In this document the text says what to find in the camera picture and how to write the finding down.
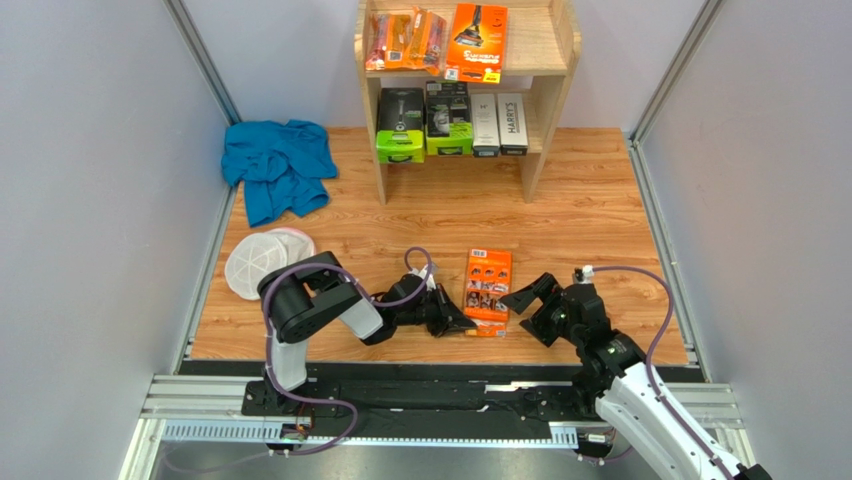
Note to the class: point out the white round mesh lid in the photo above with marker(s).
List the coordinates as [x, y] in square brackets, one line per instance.
[259, 254]

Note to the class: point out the blue crumpled cloth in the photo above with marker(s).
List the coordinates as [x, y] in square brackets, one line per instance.
[281, 167]

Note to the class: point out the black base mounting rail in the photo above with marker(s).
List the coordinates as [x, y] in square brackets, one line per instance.
[482, 405]

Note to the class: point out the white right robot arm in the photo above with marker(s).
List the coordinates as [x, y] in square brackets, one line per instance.
[619, 384]

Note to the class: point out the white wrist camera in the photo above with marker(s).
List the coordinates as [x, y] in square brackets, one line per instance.
[427, 274]
[583, 275]

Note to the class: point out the wooden two-tier shelf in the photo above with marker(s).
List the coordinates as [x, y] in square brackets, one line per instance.
[544, 44]

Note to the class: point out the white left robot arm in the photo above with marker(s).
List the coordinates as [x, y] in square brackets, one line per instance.
[299, 300]

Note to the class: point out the tall white razor box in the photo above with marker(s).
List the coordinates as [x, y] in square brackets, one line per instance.
[486, 141]

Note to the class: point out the green black razor box right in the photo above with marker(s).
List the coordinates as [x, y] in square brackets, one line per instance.
[448, 125]

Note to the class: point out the green black razor box left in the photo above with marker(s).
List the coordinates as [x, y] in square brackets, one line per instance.
[400, 135]

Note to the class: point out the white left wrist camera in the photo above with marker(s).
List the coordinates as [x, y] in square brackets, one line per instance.
[427, 274]

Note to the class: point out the orange Gillette Fusion5 razor box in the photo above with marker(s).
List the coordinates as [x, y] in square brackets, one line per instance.
[476, 44]

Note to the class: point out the green black razor box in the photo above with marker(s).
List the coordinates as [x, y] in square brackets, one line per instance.
[400, 135]
[448, 125]

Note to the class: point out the orange Gillette cartridge box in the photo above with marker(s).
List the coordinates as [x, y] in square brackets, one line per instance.
[488, 279]

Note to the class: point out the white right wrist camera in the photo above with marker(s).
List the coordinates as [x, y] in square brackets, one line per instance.
[583, 275]

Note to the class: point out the white Harry's razor box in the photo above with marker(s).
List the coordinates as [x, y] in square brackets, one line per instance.
[512, 124]

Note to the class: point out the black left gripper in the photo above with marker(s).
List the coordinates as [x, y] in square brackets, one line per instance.
[450, 317]

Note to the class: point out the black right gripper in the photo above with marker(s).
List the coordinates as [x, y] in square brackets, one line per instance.
[549, 311]

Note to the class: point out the long orange Bic razor bag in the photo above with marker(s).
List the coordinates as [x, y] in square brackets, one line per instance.
[389, 41]

